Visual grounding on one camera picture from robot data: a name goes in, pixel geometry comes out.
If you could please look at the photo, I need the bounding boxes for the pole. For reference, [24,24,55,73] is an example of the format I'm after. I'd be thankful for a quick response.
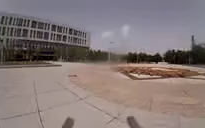
[108,40,115,63]

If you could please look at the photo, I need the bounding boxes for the brown earth bed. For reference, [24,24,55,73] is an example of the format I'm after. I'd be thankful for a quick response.
[115,64,205,81]

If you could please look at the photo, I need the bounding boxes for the pale concrete slab pavement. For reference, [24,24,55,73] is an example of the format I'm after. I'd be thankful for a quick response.
[0,61,205,128]

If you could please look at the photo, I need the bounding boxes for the robot's own part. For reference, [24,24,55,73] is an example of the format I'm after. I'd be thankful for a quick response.
[126,115,142,128]
[61,116,76,128]

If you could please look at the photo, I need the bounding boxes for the row of trees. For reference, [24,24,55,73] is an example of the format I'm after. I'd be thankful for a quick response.
[86,39,205,65]

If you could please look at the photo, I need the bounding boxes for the white building with window rows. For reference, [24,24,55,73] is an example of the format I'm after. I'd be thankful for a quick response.
[0,8,91,62]

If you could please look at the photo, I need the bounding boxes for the grass strip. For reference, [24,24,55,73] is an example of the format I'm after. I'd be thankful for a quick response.
[0,60,62,70]

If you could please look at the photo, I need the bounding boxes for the tall chimney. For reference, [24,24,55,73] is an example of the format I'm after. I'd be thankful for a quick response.
[190,34,195,51]

